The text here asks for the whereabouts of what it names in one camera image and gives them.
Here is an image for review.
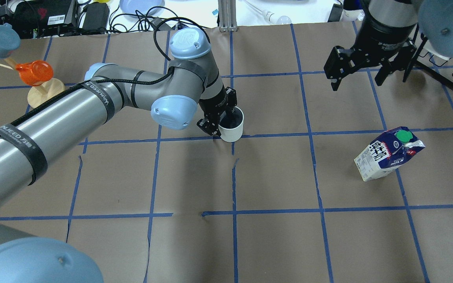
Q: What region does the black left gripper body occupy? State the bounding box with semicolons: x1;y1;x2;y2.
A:
197;87;238;134

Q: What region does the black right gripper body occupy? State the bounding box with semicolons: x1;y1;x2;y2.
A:
324;24;417;79

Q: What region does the white ceramic mug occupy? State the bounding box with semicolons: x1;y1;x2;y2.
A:
219;107;245;143

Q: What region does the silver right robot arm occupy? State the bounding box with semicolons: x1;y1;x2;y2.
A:
324;0;453;91

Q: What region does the white cup on rack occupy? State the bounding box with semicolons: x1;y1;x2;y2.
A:
423;39;451;61

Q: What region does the blue white milk carton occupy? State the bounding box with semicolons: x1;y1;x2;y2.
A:
354;127;425;182

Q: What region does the orange cup on stand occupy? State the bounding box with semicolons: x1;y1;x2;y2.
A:
15;60;54;87

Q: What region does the white light bulb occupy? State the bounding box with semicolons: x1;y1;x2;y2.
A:
262;10;292;25

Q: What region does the light blue plate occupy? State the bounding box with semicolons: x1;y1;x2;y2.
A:
119;0;164;15

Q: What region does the black power adapter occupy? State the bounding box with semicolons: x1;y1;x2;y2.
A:
81;2;109;34

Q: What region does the wooden mug tree stand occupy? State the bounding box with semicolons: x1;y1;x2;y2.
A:
0;57;65;108

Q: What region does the black computer box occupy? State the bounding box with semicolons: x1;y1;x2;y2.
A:
10;0;79;39

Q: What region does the black wire cup rack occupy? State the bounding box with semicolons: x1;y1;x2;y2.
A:
414;47;453;90

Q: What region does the aluminium frame post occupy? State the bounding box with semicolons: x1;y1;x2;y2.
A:
217;0;238;32

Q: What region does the black cable on table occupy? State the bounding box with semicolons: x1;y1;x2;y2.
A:
109;6;219;33

